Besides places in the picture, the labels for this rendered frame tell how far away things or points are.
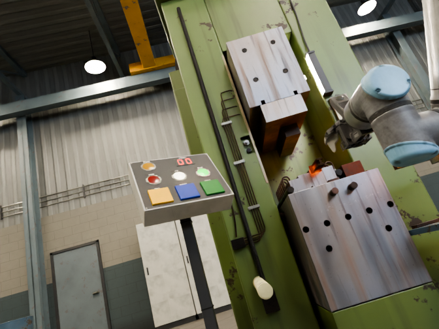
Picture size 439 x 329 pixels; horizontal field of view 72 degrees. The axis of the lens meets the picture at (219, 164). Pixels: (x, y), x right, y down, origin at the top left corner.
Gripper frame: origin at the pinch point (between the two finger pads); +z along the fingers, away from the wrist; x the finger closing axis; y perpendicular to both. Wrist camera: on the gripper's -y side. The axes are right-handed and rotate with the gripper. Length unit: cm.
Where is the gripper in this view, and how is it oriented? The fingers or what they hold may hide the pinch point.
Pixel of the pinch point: (336, 138)
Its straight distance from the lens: 106.8
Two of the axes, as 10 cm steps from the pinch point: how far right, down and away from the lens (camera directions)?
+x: 9.6, -2.9, 0.1
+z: 0.8, 3.1, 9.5
